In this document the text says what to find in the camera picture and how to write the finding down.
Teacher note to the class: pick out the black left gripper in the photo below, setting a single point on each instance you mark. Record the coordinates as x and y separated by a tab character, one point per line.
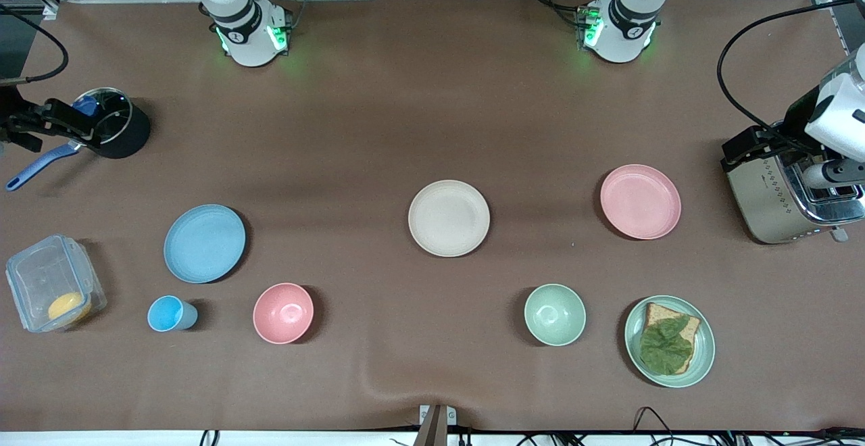
800	117

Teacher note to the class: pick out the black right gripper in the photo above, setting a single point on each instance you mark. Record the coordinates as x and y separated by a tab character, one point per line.
9	113

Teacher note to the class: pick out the pink shallow plate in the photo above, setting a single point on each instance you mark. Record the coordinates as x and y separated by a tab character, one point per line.
640	201

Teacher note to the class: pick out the blue shallow plate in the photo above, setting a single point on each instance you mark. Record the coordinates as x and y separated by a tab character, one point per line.
205	243

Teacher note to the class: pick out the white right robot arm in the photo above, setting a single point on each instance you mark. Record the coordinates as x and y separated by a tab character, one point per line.
246	20

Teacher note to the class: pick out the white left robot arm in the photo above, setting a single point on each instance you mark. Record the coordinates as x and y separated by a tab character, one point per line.
625	23

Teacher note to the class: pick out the glass pot lid blue knob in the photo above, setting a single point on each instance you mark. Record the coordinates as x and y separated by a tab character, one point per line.
111	118

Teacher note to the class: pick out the silver toaster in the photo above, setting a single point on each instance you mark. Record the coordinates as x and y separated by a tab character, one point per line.
770	203

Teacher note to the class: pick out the clear plastic lock container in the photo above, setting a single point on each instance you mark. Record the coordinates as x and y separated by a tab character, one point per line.
40	277

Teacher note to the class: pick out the brown bread slice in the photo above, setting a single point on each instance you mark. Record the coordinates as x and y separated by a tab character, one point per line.
659	312

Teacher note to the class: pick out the yellow orange round food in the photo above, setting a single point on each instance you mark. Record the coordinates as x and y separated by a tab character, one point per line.
69	307

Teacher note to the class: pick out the green plate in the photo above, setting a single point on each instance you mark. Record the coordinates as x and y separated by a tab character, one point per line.
704	351

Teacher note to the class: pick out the green lettuce leaf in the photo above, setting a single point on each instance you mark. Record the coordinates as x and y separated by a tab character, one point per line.
665	348

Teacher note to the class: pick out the small blue cup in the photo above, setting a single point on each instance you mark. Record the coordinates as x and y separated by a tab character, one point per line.
167	314

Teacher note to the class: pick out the green deep bowl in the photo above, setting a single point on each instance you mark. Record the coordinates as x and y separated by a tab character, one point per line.
555	315

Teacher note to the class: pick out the pink deep bowl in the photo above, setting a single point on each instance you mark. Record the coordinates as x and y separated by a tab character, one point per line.
283	313

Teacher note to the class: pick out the beige shallow plate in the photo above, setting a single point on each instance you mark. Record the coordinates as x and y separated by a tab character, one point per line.
449	218

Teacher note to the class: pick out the large table cover mat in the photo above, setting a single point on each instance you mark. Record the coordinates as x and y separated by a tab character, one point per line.
405	94

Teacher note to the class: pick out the metal camera post bracket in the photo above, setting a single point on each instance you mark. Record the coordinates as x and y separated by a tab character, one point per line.
436	426

